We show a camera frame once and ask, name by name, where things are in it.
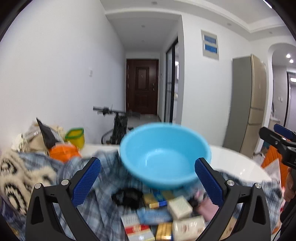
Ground yellow container with green rim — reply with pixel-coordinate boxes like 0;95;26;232
65;127;85;149

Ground wall electrical panel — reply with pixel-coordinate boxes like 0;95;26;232
201;30;219;60

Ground person's right hand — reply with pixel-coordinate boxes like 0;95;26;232
284;167;296;202

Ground beige crumpled cloth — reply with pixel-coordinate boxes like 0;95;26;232
11;123;65;153

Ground orange plastic bag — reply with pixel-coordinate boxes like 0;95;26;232
49;142;81;163

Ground pink soft item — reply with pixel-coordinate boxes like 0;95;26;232
200;197;219;220

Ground blue plastic basin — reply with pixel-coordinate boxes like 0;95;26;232
119;123;212;191

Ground blue plaid cloth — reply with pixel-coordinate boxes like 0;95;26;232
0;151;285;241

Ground dark brown entrance door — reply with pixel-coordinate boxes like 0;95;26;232
126;59;159;115

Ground red white box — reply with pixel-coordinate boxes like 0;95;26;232
121;213;155;241

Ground white black furry cloth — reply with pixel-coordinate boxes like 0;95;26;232
0;148;57;215

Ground black framed sliding glass door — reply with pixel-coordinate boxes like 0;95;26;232
165;37;179;123

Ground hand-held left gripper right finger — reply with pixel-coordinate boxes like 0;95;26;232
194;158;271;241

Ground blue gold box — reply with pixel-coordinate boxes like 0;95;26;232
153;190;176;207

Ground cream square box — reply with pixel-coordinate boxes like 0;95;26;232
168;196;193;220

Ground beige grey refrigerator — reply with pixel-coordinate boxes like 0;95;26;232
223;54;267;158

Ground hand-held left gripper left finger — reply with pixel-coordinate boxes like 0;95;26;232
25;157;102;241

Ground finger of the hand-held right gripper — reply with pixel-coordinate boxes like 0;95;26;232
274;124;296;141
259;127;286;150

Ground black fuzzy item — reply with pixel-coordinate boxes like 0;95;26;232
112;188;141;209

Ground beige tissue pack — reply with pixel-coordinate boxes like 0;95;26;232
173;215;206;240

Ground dark snack bag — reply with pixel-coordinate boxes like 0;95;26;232
36;118;65;149

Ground black bicycle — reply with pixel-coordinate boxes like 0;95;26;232
93;106;139;145

